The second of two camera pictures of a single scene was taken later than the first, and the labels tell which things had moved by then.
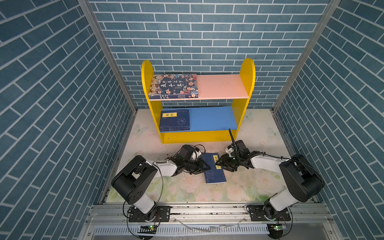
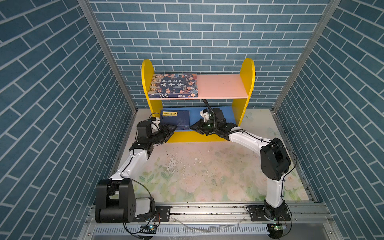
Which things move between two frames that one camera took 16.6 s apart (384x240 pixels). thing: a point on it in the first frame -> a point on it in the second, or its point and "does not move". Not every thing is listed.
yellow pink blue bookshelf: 219,108 does not move
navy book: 215,174 -> 180,118
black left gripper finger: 196,171 -> 169,129
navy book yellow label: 175,118 -> 182,128
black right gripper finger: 223,160 -> 198,127
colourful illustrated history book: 173,86 does not move
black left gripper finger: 202,164 -> 169,137
